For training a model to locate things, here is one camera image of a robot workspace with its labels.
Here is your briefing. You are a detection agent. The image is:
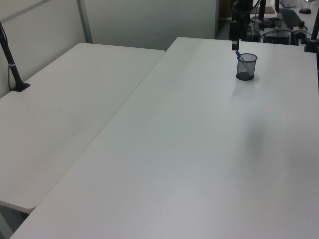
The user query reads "black Franka gripper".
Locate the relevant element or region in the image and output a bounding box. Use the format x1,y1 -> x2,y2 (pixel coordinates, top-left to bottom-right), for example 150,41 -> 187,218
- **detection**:
229,15 -> 241,52

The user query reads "grey partition frame post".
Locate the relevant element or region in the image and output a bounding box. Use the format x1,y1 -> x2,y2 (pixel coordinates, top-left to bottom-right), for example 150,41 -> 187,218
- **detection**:
76,0 -> 94,44

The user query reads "black clamped camera pole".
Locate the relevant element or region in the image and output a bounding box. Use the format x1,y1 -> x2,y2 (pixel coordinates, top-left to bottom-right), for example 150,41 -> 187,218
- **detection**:
303,14 -> 319,53

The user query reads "blue capped white marker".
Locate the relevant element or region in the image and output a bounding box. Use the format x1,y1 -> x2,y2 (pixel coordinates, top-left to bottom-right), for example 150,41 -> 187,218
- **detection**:
235,50 -> 249,73

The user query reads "brown flat board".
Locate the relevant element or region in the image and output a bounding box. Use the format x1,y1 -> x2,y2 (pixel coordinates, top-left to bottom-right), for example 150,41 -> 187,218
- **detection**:
253,6 -> 274,14

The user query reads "black mesh pen cup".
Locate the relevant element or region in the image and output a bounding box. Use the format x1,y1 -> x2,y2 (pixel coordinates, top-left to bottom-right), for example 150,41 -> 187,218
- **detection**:
236,53 -> 258,81

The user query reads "black electronics box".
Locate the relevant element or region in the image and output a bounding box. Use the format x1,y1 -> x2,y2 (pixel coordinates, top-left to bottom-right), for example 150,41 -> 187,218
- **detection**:
263,27 -> 293,45

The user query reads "grey emergency stop button box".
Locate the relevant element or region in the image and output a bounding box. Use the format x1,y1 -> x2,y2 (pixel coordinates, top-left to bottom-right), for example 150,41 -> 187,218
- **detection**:
291,21 -> 309,39

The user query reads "black camera pole with base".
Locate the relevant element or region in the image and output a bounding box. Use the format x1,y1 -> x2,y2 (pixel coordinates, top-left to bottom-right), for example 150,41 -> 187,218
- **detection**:
0,21 -> 31,93

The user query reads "dark green device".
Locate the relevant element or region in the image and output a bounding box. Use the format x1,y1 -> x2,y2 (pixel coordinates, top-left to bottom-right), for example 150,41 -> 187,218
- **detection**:
240,21 -> 260,42

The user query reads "black computer keyboard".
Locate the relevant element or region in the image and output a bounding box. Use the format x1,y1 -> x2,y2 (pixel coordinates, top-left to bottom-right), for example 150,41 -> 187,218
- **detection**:
279,7 -> 304,28

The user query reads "black monitor stand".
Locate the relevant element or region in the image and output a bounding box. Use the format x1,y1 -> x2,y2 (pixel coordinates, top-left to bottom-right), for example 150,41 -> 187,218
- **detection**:
250,0 -> 275,27

